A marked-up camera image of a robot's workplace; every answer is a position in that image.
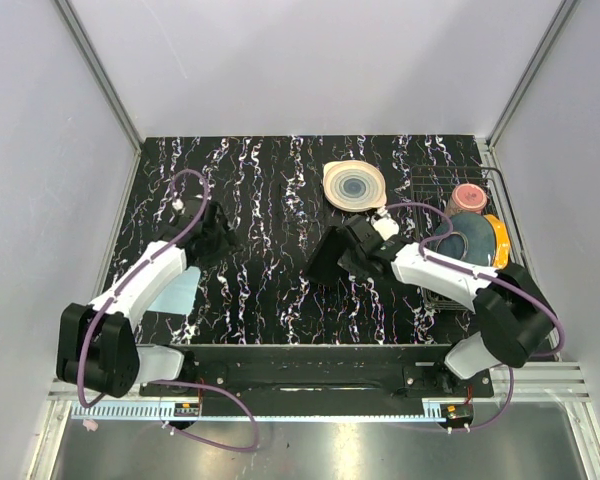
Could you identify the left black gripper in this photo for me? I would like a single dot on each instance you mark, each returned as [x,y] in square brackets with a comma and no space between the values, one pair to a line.
[228,241]

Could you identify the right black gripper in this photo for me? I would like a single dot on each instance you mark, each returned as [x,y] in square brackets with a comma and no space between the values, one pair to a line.
[349,265]

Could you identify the white geometric glasses case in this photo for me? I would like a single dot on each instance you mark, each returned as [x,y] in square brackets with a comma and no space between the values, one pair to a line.
[382,216]

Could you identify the black rectangular glasses case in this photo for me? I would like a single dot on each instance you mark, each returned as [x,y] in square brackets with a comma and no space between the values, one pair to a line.
[322,267]

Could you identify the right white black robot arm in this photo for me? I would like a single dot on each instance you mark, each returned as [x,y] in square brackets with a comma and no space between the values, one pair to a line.
[513,317]

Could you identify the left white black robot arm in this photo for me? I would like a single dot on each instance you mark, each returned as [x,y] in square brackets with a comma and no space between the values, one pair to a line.
[97,349]

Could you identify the beige plate with blue rings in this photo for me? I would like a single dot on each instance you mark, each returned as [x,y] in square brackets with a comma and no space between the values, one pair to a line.
[354,186]

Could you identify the dark blue bowl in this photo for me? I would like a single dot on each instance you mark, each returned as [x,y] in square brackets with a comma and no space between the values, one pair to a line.
[472,240]

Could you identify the pink cup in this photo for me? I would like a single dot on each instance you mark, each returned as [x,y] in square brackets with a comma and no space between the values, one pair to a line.
[466,197]

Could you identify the yellow bowl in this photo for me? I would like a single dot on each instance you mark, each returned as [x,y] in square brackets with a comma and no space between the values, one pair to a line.
[502,242]

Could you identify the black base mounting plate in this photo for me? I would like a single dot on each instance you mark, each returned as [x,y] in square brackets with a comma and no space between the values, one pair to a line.
[411,370]

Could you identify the black wire dish rack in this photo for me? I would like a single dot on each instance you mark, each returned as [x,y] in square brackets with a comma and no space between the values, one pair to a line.
[433,185]

